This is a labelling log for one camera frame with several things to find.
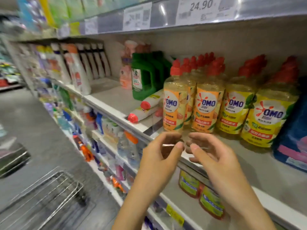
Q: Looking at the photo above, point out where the row of green pump bottles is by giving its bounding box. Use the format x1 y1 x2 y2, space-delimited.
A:
45 0 116 22

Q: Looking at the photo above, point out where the blue pump cleaner bottle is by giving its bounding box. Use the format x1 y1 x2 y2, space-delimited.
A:
273 76 307 172

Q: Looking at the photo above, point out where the row of yellow-capped cleaner bottles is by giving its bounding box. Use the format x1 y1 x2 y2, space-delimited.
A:
29 44 53 80

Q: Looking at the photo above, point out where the row of white green-capped bottles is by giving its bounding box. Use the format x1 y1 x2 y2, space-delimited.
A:
101 117 123 144

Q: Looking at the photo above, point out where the distant store shelving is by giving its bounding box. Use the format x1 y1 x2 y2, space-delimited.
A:
0 60 22 91

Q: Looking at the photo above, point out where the cluster of orange trigger sprayers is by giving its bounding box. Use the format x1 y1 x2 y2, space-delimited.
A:
72 136 97 163

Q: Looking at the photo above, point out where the person's left forearm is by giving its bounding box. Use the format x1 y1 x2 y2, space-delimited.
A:
113 187 166 230

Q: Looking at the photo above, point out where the person's right forearm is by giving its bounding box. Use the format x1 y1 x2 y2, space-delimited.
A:
225 196 276 230

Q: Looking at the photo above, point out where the row of assorted cleaner packs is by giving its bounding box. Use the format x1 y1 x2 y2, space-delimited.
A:
17 0 41 33

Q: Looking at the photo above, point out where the person's right hand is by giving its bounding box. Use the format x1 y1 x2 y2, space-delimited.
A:
185 134 250 209

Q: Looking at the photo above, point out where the yellow price tag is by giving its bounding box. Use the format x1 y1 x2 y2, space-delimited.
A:
69 22 82 36
165 204 185 226

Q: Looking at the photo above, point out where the dark green cleaner bottle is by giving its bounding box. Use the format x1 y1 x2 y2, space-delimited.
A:
151 50 173 87

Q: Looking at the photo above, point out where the pink twin spray bottle pack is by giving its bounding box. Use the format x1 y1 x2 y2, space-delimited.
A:
120 41 150 89

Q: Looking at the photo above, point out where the white price tag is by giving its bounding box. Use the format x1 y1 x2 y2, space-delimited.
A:
176 0 238 27
84 17 99 35
123 2 153 32

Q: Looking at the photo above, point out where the yellow green cleaner bottle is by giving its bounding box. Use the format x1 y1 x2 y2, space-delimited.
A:
38 0 56 28

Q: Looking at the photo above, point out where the white orange-trigger spray bottle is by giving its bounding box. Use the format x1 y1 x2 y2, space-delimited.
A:
50 43 73 85
62 43 92 96

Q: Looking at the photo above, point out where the row of yellow red-capped bottles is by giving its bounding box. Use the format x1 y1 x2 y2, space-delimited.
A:
163 52 300 151

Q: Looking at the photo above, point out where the red green-label detergent pouch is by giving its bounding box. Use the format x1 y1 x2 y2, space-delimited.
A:
178 169 202 198
199 185 226 219

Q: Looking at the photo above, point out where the green capped cleaner bottle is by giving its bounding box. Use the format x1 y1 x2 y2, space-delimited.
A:
132 52 161 101

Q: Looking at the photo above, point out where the grey shopping cart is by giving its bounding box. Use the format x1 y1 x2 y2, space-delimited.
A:
0 136 89 230

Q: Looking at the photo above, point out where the person's left hand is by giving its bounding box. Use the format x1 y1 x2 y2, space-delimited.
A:
136 133 184 198

